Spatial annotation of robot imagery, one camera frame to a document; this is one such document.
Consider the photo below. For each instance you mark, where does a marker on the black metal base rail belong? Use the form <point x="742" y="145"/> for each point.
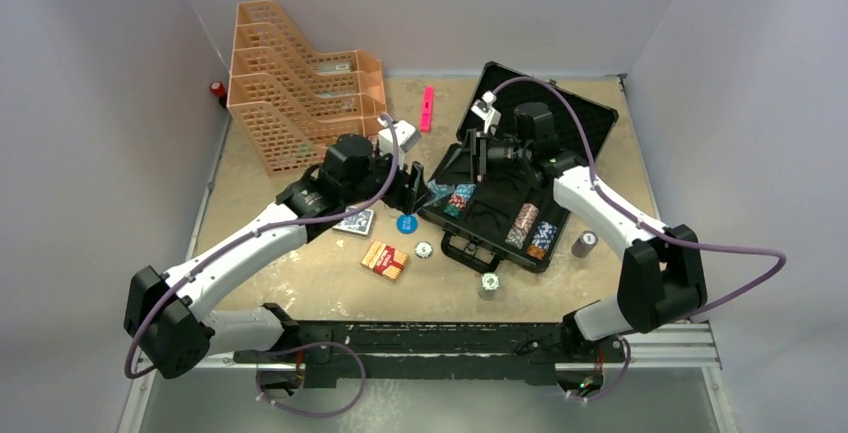
<point x="538" y="354"/>

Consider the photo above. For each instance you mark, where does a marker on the green poker chip row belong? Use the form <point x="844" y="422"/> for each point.
<point x="438" y="192"/>

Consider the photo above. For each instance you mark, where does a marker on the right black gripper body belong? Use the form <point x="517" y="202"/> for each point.
<point x="502" y="155"/>

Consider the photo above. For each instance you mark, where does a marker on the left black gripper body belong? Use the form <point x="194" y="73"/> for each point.
<point x="398" y="195"/>

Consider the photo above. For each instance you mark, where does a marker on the red emergency button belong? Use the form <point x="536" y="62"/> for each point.
<point x="218" y="89"/>

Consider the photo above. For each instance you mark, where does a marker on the blue playing card deck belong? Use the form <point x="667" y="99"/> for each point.
<point x="359" y="224"/>

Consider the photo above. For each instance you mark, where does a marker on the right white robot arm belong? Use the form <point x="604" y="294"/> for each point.
<point x="661" y="277"/>

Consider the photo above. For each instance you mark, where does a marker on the white poker chip flat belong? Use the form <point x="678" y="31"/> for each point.
<point x="423" y="250"/>

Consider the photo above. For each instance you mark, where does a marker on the blue red chip row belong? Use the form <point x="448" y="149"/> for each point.
<point x="459" y="199"/>

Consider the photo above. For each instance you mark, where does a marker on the red playing card deck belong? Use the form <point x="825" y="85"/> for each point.
<point x="385" y="260"/>

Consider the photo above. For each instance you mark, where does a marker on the white poker chip stack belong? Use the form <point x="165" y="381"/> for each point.
<point x="584" y="244"/>
<point x="488" y="286"/>

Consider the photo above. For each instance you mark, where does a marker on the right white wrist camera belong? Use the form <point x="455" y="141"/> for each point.
<point x="484" y="109"/>

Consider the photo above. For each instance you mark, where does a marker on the white poker chip stack front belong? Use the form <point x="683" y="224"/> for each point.
<point x="488" y="286"/>

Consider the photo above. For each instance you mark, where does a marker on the blue round button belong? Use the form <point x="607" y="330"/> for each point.
<point x="407" y="224"/>

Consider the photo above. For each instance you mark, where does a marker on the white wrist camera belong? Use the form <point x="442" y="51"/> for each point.
<point x="484" y="109"/>
<point x="402" y="133"/>

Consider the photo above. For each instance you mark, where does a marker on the black poker chip case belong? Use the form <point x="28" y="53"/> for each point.
<point x="503" y="208"/>

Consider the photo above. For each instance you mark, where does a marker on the blue orange chip row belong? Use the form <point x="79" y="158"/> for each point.
<point x="542" y="240"/>

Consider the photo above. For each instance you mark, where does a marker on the pink marker pen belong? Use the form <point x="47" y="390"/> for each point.
<point x="426" y="109"/>

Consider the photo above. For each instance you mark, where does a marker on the orange plastic file organizer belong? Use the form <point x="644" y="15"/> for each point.
<point x="291" y="100"/>

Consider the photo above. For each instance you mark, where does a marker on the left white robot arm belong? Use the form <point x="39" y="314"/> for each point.
<point x="172" y="316"/>

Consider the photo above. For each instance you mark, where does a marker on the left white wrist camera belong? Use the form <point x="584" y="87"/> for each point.
<point x="402" y="133"/>

